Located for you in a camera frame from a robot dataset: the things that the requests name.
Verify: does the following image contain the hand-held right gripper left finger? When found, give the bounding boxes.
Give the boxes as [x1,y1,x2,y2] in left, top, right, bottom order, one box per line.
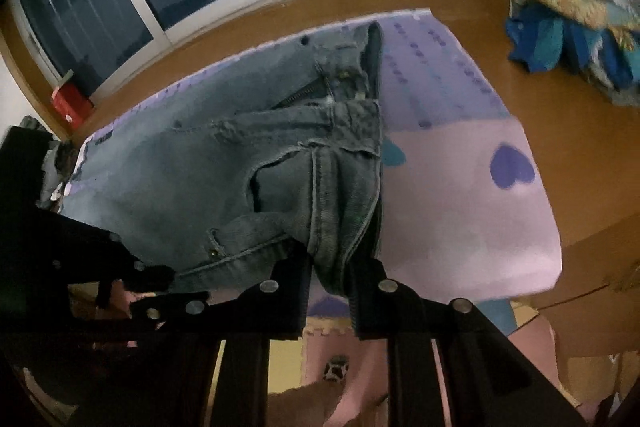
[67,252,313,427]

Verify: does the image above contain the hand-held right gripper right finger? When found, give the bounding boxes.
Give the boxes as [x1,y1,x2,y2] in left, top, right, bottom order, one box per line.
[347,258,586,427]

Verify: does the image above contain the purple dotted heart bed sheet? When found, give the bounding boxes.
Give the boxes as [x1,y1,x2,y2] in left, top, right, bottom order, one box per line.
[65,8,564,304]

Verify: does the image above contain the brown soft object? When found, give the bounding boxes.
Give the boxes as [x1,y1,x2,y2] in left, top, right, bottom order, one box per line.
[269,381,352,427]

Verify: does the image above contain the red box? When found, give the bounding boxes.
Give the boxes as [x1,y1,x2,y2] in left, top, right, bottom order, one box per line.
[50,83,96,131]

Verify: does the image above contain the colourful patterned cloth pile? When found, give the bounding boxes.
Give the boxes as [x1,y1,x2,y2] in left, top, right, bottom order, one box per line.
[504,0,640,108]

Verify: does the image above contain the blue denim jeans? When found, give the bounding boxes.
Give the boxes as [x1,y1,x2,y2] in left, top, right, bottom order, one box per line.
[60,22,387,299]

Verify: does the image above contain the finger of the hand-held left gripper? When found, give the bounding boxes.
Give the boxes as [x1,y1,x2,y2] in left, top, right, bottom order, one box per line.
[127,290,211,322]
[37,207,177,294]

